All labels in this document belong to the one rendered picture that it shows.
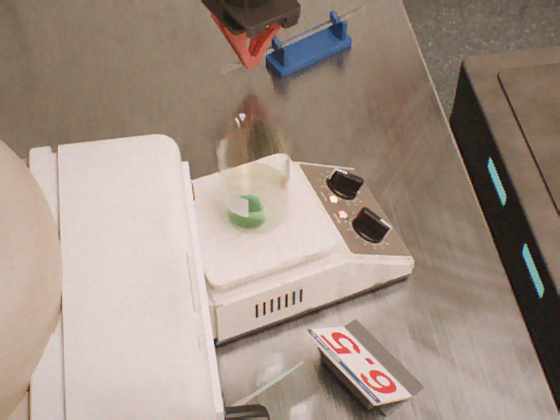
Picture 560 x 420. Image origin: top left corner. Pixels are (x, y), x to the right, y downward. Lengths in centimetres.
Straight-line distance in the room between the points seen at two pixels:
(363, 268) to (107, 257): 70
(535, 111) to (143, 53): 75
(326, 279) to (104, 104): 36
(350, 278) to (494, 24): 159
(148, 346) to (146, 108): 91
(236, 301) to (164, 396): 66
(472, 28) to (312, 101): 133
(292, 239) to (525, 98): 91
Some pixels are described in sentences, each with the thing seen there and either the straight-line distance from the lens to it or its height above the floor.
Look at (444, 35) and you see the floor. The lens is 238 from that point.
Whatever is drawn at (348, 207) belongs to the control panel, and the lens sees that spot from 93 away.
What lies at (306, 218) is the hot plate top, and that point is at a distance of 88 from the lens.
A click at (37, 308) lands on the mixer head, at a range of 19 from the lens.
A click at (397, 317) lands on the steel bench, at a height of 75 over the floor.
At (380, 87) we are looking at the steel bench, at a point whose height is 75.
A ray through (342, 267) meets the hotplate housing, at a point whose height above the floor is 81.
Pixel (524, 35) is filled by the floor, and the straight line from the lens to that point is 242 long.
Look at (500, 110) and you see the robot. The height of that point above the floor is 36.
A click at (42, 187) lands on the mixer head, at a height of 135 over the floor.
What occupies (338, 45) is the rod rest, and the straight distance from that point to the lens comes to 116.
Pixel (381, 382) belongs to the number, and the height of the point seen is 77.
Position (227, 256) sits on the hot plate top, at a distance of 85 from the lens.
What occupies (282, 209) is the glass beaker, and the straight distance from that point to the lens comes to 86.
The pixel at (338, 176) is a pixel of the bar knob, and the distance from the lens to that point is 94.
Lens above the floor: 151
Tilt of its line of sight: 50 degrees down
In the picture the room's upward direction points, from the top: straight up
